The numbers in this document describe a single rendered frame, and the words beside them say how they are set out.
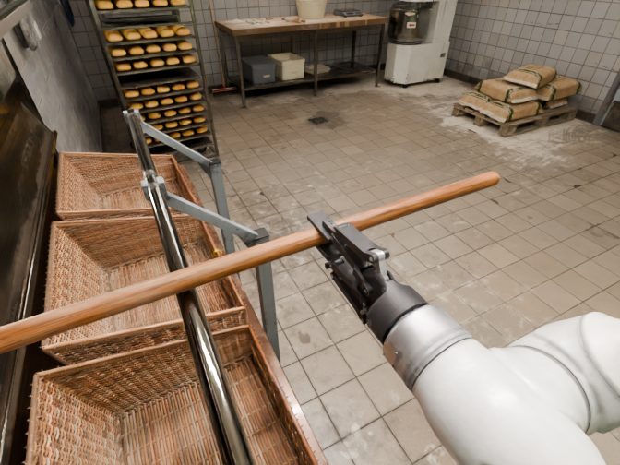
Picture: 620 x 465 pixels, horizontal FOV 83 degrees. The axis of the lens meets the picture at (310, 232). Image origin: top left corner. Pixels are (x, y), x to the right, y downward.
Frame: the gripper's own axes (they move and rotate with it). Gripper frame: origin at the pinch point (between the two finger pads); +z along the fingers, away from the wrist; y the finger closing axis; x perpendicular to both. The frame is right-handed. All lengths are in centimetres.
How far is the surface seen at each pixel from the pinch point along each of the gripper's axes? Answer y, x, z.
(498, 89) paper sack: 78, 346, 218
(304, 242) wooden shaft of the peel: -0.8, -4.1, -1.0
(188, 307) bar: 1.8, -22.6, -3.1
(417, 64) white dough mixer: 86, 376, 379
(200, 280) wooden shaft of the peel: -0.4, -20.1, -1.1
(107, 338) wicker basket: 38, -42, 31
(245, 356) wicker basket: 59, -12, 24
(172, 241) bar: 1.9, -21.7, 12.2
